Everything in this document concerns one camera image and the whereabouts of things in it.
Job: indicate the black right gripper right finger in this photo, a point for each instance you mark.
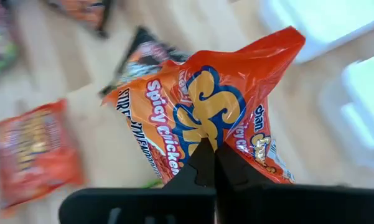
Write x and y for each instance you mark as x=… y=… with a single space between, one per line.
x=267 y=205

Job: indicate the green Maruchan noodle pack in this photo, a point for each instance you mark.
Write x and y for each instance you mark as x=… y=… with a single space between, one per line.
x=0 y=46
x=152 y=184

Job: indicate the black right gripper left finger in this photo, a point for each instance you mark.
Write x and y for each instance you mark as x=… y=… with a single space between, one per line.
x=174 y=205

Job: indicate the red Maruchan noodle pack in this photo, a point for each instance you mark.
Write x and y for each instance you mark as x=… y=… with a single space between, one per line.
x=34 y=155
x=205 y=93

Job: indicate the black Maruchan Fire noodle pack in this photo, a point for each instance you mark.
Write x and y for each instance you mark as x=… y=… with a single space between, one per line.
x=143 y=51
x=84 y=14

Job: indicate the white plastic bin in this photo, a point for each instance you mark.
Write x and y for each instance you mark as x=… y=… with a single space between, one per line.
x=330 y=21
x=361 y=109

